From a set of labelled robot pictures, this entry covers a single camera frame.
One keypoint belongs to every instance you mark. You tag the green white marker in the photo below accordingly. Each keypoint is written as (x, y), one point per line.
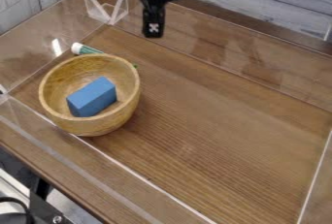
(84, 49)

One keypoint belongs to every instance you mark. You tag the brown wooden bowl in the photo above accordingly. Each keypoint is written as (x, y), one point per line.
(64, 79)

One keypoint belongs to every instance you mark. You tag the blue rectangular block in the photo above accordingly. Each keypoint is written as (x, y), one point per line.
(92, 98)

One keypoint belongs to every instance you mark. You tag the clear acrylic triangular bracket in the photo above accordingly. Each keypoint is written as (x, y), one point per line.
(104, 12)

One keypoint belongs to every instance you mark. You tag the clear acrylic tray wall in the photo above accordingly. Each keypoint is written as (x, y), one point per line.
(126, 183)

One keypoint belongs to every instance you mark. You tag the black metal table frame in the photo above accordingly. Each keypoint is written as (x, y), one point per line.
(44, 211)

